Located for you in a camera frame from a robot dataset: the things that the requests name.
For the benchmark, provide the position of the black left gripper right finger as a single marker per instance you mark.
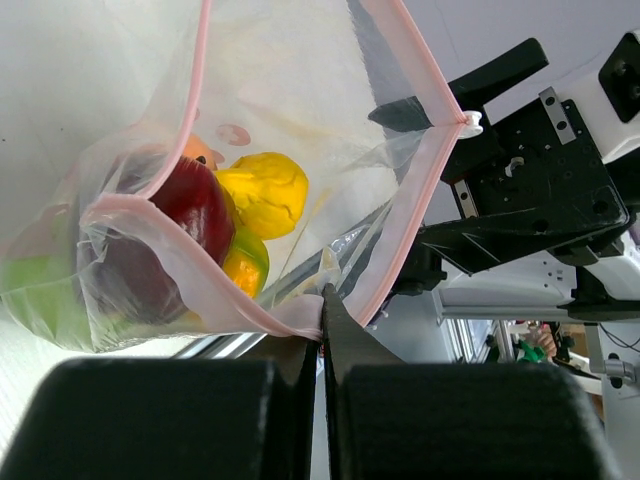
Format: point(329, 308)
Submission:
point(388, 419)

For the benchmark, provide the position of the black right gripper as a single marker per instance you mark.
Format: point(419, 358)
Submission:
point(536, 178)

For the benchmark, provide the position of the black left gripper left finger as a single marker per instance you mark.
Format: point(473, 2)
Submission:
point(118, 418)

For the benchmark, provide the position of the dark red apple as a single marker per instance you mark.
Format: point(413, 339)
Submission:
point(147, 254)

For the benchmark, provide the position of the green apple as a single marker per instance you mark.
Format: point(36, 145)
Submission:
point(42, 294)

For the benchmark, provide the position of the yellow lemon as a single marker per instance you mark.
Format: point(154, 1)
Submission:
point(269, 191)

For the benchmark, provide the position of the yellow mango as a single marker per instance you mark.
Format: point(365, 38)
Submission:
point(247, 263)

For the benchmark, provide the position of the clear zip top bag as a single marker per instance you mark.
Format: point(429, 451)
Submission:
point(289, 145)

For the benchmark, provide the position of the orange peach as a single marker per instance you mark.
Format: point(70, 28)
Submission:
point(198, 150)

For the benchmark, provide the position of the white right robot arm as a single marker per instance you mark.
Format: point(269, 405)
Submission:
point(541, 287)

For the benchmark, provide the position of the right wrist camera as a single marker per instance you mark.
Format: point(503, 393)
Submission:
point(608, 100)

